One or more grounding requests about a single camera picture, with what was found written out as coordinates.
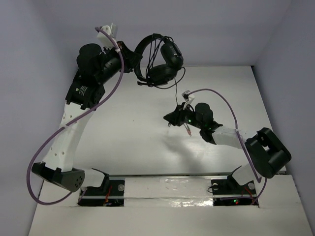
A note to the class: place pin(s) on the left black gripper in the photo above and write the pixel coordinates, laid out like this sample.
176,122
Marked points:
126,57

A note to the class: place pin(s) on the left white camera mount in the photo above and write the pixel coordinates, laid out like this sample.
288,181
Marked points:
111,33

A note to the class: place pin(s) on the black headphones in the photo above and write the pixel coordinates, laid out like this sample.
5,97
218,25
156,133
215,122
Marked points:
164,62

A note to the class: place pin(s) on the silver tape covered panel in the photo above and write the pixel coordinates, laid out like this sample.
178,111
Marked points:
167,192

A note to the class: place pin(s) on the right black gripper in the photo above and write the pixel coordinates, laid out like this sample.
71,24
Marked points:
175,118

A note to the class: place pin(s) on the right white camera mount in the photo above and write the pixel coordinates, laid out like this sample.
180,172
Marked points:
188,97

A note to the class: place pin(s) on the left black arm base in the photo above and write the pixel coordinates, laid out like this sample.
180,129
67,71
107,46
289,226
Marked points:
112,196

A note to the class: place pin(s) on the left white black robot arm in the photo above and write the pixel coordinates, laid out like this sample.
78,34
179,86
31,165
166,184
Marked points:
86,93

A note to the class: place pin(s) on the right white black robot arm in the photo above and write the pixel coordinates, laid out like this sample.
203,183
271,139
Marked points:
265,153

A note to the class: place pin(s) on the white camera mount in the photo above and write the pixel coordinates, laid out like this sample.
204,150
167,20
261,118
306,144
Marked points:
111,33
188,97

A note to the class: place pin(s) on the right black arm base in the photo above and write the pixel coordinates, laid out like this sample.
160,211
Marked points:
226,193

